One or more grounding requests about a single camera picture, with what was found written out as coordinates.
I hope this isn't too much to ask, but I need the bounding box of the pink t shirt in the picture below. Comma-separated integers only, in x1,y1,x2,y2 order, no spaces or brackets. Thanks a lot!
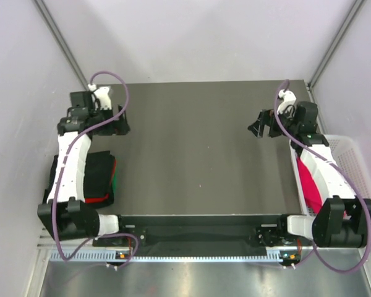
296,158,354,214

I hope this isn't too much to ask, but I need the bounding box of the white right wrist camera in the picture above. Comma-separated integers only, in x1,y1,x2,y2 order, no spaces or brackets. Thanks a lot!
277,89,297,114

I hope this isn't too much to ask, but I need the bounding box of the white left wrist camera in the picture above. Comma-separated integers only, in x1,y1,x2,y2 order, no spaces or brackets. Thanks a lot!
88,84,113,110

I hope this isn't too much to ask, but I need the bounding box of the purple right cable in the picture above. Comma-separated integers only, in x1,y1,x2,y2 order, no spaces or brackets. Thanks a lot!
273,79,371,275

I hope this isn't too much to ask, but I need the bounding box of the purple cable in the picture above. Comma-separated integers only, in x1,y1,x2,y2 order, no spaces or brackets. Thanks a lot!
51,71,140,270
273,79,371,275

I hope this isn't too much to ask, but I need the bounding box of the aluminium frame post right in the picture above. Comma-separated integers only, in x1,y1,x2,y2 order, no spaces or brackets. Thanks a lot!
306,0,366,92

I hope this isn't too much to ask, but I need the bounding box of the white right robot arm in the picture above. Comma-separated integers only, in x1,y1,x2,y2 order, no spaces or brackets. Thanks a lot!
248,101,371,248

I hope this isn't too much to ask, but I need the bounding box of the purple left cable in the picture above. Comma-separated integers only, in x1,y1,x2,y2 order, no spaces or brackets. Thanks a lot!
51,71,140,270

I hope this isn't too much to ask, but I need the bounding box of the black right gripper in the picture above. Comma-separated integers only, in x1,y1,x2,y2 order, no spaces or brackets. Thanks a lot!
248,105,299,139

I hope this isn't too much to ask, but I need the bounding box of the aluminium frame post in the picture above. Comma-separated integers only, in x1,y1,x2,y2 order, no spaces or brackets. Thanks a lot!
32,0,88,90
306,0,366,92

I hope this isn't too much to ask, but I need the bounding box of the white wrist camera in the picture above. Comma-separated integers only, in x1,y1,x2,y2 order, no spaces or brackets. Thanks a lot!
88,84,113,110
277,89,297,114

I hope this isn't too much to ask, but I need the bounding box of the red folded t shirt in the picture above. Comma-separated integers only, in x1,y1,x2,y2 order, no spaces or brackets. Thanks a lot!
85,194,111,204

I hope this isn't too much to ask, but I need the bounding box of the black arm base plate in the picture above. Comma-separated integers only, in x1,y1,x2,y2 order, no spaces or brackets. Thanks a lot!
92,216,315,250

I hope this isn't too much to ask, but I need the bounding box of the green folded t shirt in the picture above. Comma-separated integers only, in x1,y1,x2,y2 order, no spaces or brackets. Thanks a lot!
111,160,118,194

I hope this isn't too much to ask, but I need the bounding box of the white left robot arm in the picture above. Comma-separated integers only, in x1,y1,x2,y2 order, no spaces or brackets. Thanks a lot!
37,85,130,246

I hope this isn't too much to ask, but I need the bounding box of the aluminium frame post left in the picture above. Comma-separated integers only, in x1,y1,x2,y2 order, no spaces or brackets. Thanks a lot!
32,0,88,90

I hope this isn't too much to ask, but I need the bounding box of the white perforated plastic basket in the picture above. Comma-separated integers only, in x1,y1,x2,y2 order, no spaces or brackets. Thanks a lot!
289,134,371,217

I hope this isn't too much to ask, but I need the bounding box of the grey slotted cable duct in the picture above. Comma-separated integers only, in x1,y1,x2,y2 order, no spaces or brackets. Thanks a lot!
49,249,302,263

